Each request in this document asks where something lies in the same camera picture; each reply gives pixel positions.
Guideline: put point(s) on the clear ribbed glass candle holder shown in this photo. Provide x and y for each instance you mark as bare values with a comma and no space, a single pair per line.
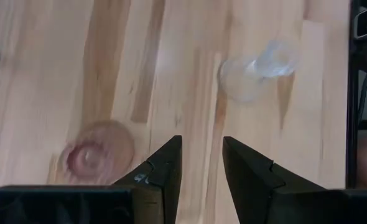
264,67

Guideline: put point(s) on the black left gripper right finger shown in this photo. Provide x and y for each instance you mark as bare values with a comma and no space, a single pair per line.
249,180

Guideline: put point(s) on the black aluminium table frame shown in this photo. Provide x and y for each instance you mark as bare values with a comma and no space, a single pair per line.
352,93

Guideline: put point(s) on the pink ribbed glass candle holder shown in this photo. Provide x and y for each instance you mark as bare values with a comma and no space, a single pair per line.
90,158

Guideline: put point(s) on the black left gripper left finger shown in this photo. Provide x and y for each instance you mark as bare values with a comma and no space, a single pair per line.
168,174

